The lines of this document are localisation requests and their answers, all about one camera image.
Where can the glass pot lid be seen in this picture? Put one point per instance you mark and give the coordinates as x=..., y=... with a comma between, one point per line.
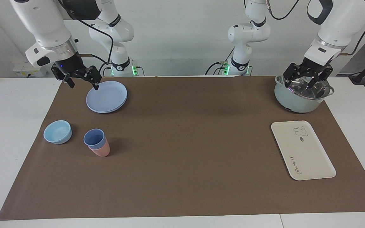
x=303, y=91

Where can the blue plastic plate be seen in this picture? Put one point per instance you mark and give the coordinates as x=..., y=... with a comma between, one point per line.
x=106, y=96

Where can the pink plastic cup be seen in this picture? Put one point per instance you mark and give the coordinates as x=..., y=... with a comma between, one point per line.
x=101, y=151

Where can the pale green cooking pot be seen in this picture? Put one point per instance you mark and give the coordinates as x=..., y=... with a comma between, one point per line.
x=293, y=103

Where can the blue plastic cup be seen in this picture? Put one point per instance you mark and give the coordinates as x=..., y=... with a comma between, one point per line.
x=94, y=139

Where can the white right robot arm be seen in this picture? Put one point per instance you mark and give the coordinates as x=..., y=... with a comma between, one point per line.
x=46, y=25

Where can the light blue bowl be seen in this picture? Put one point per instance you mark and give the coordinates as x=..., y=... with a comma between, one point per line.
x=57, y=133

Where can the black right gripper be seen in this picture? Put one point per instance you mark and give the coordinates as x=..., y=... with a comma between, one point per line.
x=71, y=65

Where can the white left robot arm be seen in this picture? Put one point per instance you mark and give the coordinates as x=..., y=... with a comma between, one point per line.
x=341, y=22

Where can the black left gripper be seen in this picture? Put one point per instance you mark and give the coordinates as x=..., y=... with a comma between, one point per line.
x=311, y=67

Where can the brown table mat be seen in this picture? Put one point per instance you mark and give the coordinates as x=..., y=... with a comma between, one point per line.
x=182, y=158

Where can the cream tray with bear print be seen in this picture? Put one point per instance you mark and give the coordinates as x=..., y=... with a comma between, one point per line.
x=303, y=152

